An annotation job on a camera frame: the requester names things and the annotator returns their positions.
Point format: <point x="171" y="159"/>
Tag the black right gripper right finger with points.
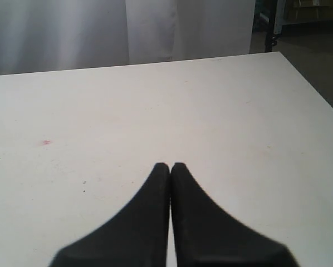
<point x="205" y="235"/>

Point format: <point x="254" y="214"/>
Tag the dark metal frame post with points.
<point x="271" y="38"/>

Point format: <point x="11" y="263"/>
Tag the white fabric backdrop curtain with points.
<point x="38" y="36"/>

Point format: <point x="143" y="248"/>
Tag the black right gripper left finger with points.
<point x="136" y="236"/>

